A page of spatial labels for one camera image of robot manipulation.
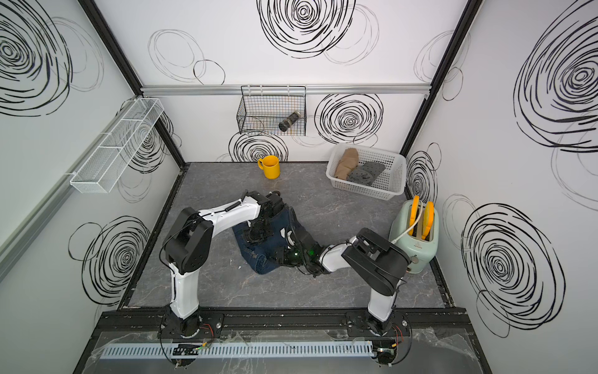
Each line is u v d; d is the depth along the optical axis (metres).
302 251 0.71
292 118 0.92
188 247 0.51
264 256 0.81
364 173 0.97
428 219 0.74
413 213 0.76
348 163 1.12
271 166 1.08
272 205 0.72
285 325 0.75
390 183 1.12
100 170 0.72
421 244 0.75
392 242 0.50
